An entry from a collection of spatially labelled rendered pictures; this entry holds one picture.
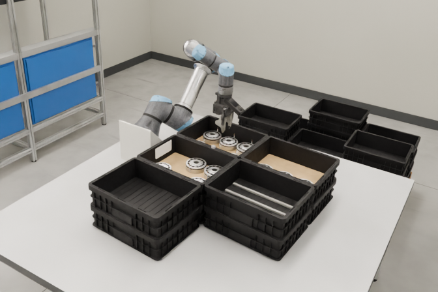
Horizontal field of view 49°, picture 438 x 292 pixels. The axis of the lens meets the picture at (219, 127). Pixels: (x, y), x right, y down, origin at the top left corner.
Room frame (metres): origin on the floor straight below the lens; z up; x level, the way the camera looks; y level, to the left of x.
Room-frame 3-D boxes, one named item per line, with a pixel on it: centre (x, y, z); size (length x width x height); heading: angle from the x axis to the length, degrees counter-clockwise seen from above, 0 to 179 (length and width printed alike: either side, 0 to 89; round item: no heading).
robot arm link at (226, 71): (2.26, -0.02, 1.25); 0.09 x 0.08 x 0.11; 8
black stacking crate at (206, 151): (1.97, 0.14, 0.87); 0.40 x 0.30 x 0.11; 57
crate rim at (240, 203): (1.75, -0.19, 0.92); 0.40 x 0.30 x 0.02; 57
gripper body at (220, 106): (2.26, -0.02, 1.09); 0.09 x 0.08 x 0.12; 58
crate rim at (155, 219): (1.72, 0.31, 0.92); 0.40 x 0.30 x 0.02; 57
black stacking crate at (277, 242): (1.75, -0.19, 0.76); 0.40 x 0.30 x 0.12; 57
